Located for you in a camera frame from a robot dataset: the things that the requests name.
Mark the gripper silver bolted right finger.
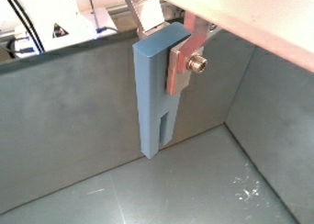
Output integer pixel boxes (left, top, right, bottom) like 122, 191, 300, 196
167, 11, 219, 95

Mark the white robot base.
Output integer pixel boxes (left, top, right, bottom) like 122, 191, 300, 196
0, 0, 121, 58

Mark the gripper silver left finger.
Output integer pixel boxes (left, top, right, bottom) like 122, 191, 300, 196
126, 0, 170, 39

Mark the black cable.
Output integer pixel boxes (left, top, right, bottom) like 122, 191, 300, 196
3, 0, 47, 53

